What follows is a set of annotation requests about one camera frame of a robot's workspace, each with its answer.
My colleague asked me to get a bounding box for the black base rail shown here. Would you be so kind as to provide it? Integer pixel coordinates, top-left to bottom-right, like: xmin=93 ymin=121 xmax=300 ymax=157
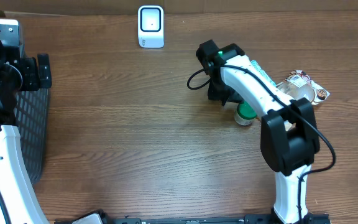
xmin=54 ymin=210 xmax=332 ymax=224

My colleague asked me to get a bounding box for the beige PanTree snack bag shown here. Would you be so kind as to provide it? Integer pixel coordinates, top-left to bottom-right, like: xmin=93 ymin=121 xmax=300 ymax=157
xmin=276 ymin=70 xmax=330 ymax=106

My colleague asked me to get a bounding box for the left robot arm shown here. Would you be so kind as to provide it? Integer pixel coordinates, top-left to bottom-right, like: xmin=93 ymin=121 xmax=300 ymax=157
xmin=0 ymin=19 xmax=52 ymax=224

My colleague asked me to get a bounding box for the white barcode scanner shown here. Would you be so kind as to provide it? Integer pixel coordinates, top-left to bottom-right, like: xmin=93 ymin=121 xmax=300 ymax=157
xmin=137 ymin=5 xmax=165 ymax=49

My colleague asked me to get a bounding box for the green lid jar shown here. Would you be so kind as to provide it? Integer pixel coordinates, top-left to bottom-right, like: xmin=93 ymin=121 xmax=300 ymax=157
xmin=234 ymin=101 xmax=257 ymax=126

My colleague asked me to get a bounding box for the grey plastic shopping basket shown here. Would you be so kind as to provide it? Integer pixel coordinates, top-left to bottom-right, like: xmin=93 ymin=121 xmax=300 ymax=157
xmin=14 ymin=89 xmax=50 ymax=184

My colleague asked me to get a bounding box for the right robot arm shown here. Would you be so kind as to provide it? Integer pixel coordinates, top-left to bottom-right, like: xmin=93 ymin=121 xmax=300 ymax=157
xmin=196 ymin=40 xmax=320 ymax=223

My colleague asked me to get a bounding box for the teal wet wipes pack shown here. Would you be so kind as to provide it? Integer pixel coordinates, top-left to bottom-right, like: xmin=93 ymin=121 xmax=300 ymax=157
xmin=250 ymin=60 xmax=277 ymax=86

